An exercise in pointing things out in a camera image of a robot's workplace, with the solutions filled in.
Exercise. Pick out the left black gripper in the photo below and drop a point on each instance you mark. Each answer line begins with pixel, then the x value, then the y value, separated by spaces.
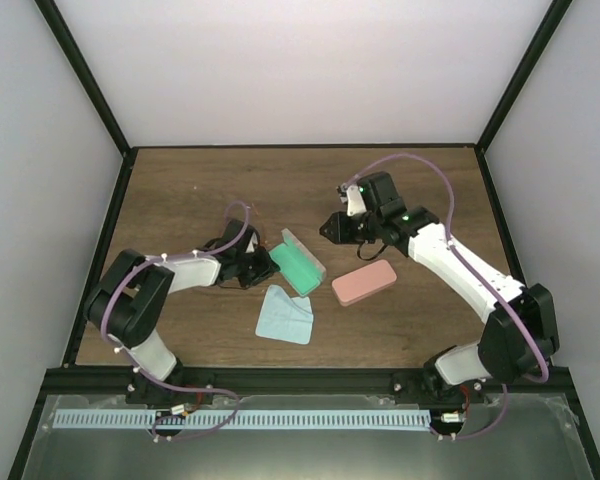
pixel 266 270

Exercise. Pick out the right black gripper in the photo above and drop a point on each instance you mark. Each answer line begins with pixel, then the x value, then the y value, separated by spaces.
pixel 341 235

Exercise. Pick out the grey glasses case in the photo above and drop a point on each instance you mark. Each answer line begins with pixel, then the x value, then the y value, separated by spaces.
pixel 299 267

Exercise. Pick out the pink glasses case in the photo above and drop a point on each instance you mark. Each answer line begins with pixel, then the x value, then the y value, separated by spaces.
pixel 363 282

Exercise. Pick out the blue cleaning cloth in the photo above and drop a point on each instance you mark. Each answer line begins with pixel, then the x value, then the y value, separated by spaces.
pixel 285 318

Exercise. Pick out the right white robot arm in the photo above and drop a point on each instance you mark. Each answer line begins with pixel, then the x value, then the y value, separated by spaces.
pixel 520 330

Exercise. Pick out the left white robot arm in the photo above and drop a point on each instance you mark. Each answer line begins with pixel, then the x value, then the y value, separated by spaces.
pixel 127 303

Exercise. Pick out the orange sunglasses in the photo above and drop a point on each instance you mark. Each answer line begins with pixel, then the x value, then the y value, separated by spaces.
pixel 258 223

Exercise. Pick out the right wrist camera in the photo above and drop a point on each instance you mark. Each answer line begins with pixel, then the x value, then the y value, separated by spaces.
pixel 351 197

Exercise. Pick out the blue slotted cable duct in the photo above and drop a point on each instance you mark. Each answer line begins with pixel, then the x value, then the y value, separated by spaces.
pixel 394 420

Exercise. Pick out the black aluminium frame rail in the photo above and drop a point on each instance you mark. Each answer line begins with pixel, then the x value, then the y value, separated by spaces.
pixel 407 385

